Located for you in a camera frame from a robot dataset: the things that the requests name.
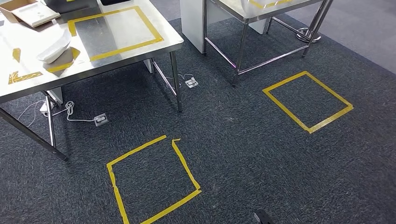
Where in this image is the white curved plastic part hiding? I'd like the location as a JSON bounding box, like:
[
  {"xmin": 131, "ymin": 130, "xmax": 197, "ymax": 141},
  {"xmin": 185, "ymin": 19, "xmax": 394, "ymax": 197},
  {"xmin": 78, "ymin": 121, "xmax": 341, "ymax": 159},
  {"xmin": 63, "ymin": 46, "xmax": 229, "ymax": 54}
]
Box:
[{"xmin": 36, "ymin": 29, "xmax": 72, "ymax": 64}]

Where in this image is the stainless steel workbench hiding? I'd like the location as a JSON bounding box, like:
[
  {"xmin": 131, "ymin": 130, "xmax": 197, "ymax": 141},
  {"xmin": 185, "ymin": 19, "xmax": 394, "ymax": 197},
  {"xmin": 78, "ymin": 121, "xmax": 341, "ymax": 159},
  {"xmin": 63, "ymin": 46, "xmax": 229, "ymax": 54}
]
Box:
[
  {"xmin": 0, "ymin": 0, "xmax": 184, "ymax": 162},
  {"xmin": 202, "ymin": 0, "xmax": 335, "ymax": 88}
]

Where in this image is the silver floor socket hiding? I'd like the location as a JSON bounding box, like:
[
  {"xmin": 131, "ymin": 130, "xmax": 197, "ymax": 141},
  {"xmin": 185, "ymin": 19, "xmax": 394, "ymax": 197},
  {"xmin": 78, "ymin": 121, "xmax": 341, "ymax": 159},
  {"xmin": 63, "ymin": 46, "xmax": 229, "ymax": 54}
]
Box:
[
  {"xmin": 184, "ymin": 77, "xmax": 199, "ymax": 89},
  {"xmin": 93, "ymin": 113, "xmax": 109, "ymax": 128}
]

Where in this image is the yellow floor tape with gap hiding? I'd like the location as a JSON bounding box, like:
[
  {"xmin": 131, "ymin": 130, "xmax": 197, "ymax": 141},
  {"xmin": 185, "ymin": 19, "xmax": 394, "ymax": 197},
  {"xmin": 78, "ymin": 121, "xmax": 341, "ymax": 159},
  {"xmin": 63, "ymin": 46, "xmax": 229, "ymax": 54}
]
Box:
[{"xmin": 106, "ymin": 135, "xmax": 203, "ymax": 224}]

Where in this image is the yellow floor tape square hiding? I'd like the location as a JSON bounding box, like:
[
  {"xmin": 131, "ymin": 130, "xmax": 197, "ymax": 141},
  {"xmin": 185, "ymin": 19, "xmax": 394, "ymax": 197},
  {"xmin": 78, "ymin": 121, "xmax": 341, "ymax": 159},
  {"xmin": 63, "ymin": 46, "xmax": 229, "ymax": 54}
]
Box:
[{"xmin": 262, "ymin": 70, "xmax": 354, "ymax": 135}]

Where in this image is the white cabinet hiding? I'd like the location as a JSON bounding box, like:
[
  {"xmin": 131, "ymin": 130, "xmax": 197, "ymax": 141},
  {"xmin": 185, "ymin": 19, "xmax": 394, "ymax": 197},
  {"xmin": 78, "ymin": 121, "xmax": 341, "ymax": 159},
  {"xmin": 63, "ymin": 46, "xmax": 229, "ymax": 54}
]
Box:
[{"xmin": 180, "ymin": 0, "xmax": 270, "ymax": 55}]

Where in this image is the black robot right foot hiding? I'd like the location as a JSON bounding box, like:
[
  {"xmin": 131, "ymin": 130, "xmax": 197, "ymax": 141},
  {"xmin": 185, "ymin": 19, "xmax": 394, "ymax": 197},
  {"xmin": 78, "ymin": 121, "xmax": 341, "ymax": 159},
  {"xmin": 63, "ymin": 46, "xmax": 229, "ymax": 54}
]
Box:
[{"xmin": 254, "ymin": 209, "xmax": 275, "ymax": 224}]

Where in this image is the chrome stanchion base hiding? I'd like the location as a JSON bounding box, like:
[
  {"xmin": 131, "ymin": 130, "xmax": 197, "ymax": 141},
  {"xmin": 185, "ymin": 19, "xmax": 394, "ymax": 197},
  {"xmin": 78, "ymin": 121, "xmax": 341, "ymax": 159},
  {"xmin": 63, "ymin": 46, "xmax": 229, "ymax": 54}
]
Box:
[{"xmin": 296, "ymin": 27, "xmax": 322, "ymax": 43}]

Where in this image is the black carrying case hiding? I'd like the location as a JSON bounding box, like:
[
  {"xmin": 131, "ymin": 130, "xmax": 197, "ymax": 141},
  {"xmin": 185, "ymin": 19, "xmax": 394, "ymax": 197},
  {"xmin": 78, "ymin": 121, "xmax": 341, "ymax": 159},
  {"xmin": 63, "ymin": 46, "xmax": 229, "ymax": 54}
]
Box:
[{"xmin": 99, "ymin": 0, "xmax": 134, "ymax": 7}]

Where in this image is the black laptop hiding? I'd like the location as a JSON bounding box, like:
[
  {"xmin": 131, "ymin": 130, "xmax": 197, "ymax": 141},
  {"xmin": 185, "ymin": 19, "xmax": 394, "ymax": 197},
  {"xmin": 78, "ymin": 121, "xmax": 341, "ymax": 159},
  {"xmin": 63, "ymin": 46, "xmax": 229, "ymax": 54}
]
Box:
[{"xmin": 43, "ymin": 0, "xmax": 99, "ymax": 14}]

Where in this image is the open cardboard box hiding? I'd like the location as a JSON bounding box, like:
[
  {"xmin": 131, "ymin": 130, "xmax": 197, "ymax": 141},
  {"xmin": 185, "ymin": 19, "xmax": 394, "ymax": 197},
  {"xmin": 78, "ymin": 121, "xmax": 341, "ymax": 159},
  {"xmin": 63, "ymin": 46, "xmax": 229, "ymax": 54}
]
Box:
[{"xmin": 0, "ymin": 0, "xmax": 61, "ymax": 28}]

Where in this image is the thin white cable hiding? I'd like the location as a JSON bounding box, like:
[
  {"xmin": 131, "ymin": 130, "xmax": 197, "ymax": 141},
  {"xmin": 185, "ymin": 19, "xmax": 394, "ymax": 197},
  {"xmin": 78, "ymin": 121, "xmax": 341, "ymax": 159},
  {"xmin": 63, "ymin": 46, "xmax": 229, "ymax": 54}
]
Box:
[{"xmin": 164, "ymin": 73, "xmax": 195, "ymax": 88}]

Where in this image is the yellow tape frame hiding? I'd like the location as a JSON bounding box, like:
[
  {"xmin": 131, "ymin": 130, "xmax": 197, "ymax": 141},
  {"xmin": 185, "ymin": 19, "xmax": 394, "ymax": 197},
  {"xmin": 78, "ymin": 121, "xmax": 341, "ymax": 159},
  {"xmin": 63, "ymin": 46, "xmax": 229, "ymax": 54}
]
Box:
[
  {"xmin": 248, "ymin": 0, "xmax": 294, "ymax": 9},
  {"xmin": 67, "ymin": 5, "xmax": 164, "ymax": 62},
  {"xmin": 7, "ymin": 46, "xmax": 81, "ymax": 85}
]

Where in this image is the white charger cable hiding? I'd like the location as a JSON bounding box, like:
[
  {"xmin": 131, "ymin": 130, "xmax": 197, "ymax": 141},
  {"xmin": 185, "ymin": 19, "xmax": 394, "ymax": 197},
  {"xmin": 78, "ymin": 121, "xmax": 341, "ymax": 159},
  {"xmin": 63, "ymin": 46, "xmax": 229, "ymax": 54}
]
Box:
[{"xmin": 17, "ymin": 99, "xmax": 95, "ymax": 128}]

